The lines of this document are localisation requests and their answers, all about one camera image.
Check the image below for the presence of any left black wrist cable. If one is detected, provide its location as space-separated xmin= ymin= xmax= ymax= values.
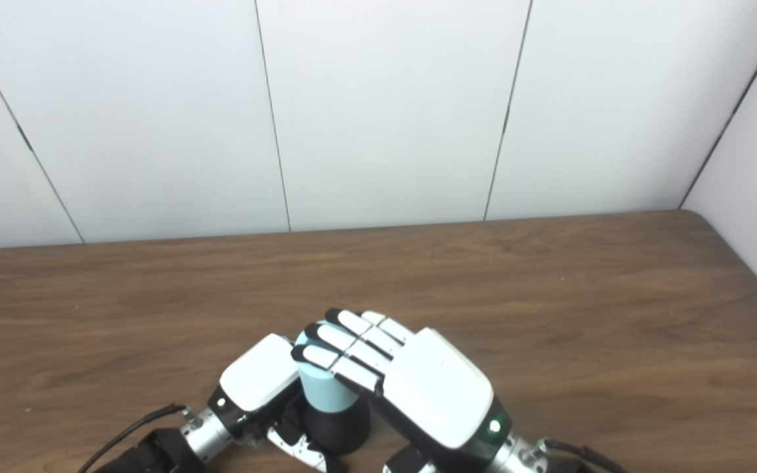
xmin=76 ymin=403 xmax=195 ymax=473

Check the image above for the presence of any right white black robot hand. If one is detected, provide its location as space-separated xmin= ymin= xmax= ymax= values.
xmin=290 ymin=308 xmax=513 ymax=473

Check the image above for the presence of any black nozzle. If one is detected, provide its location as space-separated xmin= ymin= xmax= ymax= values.
xmin=304 ymin=396 xmax=371 ymax=457

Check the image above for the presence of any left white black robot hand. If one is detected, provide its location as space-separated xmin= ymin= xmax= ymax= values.
xmin=208 ymin=334 xmax=330 ymax=473

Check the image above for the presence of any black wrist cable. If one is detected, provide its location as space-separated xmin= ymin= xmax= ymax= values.
xmin=76 ymin=403 xmax=195 ymax=473
xmin=536 ymin=438 xmax=629 ymax=473

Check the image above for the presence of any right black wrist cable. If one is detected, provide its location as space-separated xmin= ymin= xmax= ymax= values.
xmin=536 ymin=438 xmax=629 ymax=473

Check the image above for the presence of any light-blue hose piece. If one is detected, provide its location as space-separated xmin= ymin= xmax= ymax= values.
xmin=294 ymin=328 xmax=359 ymax=415

